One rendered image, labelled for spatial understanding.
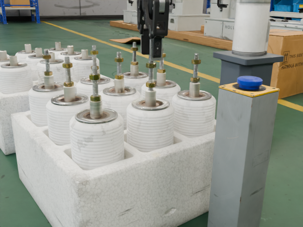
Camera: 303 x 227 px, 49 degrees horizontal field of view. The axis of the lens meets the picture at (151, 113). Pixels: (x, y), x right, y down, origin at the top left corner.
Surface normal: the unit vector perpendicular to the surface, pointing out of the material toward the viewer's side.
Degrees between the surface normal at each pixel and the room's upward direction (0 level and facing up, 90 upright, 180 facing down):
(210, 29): 90
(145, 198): 90
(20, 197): 0
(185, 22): 90
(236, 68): 90
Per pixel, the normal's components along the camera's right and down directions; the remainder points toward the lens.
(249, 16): -0.44, 0.29
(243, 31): -0.61, 0.25
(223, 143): -0.81, 0.18
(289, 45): 0.59, 0.27
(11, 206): 0.01, -0.94
